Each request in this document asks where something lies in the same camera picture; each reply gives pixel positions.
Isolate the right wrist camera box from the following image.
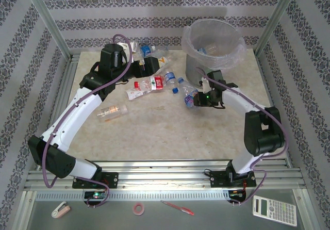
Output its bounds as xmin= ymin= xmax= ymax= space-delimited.
xmin=200 ymin=76 xmax=211 ymax=93

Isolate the clear plastic bin liner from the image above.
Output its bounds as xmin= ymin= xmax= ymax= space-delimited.
xmin=180 ymin=18 xmax=247 ymax=72

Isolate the clear bottle red green label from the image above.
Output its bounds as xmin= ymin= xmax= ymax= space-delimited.
xmin=133 ymin=75 xmax=166 ymax=93

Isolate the clear bottle orange white label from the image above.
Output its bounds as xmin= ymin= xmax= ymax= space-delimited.
xmin=96 ymin=104 xmax=129 ymax=124

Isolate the red pen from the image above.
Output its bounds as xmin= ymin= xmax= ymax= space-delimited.
xmin=160 ymin=200 xmax=195 ymax=216

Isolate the aluminium mounting rail assembly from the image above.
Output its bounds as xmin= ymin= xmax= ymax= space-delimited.
xmin=24 ymin=159 xmax=309 ymax=191

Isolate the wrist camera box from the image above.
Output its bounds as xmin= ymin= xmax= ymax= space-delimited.
xmin=200 ymin=76 xmax=211 ymax=93
xmin=120 ymin=40 xmax=139 ymax=55

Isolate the white bottle orange V print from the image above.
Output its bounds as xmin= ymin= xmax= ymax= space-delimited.
xmin=157 ymin=56 xmax=170 ymax=71

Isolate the white scientific calculator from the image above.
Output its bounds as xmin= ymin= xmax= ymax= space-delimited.
xmin=252 ymin=195 xmax=298 ymax=227

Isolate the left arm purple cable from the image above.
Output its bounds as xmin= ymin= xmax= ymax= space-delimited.
xmin=42 ymin=34 xmax=135 ymax=209

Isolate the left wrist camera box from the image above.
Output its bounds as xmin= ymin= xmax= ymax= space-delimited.
xmin=120 ymin=40 xmax=139 ymax=55

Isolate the clear unlabelled plastic bottle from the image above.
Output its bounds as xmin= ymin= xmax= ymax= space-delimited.
xmin=148 ymin=48 xmax=170 ymax=60

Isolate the pink tape roll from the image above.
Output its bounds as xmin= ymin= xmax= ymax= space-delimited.
xmin=133 ymin=202 xmax=145 ymax=217

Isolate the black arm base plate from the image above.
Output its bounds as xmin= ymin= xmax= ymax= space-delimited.
xmin=209 ymin=170 xmax=258 ymax=189
xmin=71 ymin=171 xmax=119 ymax=190

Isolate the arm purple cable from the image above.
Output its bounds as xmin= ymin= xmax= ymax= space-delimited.
xmin=195 ymin=67 xmax=289 ymax=208
xmin=42 ymin=34 xmax=135 ymax=209

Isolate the small blue-capped water bottle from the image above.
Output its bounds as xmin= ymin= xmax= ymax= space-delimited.
xmin=163 ymin=71 xmax=180 ymax=94

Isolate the slotted grey cable duct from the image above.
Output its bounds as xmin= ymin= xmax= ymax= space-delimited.
xmin=35 ymin=190 xmax=230 ymax=202

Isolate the clear bottle blue cap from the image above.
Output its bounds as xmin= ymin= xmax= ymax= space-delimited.
xmin=177 ymin=77 xmax=200 ymax=96

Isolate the small circuit board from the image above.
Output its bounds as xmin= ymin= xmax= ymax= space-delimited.
xmin=84 ymin=190 xmax=107 ymax=200
xmin=227 ymin=190 xmax=247 ymax=200

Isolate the pink white stapler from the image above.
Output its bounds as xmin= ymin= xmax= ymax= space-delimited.
xmin=51 ymin=201 xmax=71 ymax=220

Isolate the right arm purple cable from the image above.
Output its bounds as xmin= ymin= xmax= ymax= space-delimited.
xmin=195 ymin=67 xmax=289 ymax=208

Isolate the clear bottle rainbow label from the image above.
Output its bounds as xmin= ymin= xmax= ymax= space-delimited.
xmin=183 ymin=85 xmax=201 ymax=109

